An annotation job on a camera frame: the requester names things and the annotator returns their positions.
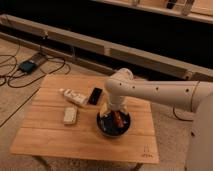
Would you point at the white rectangular eraser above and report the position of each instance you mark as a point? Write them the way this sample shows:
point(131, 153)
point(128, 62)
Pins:
point(70, 115)

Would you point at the wooden folding table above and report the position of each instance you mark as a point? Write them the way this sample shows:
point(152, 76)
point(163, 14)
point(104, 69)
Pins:
point(42, 132)

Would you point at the long wooden beam rail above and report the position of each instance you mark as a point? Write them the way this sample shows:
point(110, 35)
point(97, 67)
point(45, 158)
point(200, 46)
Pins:
point(128, 54)

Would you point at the black power adapter box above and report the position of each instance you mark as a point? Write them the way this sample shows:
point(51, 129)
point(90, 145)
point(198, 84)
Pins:
point(27, 67)

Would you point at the red item in bowl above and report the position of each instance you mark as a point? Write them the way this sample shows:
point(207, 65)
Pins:
point(118, 119)

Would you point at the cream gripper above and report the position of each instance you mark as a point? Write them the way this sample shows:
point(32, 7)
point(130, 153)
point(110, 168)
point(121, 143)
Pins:
point(107, 108)

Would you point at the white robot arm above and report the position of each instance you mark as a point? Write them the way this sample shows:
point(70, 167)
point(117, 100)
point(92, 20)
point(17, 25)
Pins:
point(192, 96)

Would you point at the white ceramic cup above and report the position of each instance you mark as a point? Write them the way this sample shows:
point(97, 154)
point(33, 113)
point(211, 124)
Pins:
point(95, 95)

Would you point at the black bowl with items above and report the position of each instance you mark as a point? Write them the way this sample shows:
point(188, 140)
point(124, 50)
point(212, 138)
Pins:
point(107, 124)

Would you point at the white tube bottle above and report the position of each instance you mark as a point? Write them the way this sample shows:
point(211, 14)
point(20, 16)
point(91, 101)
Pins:
point(74, 97)

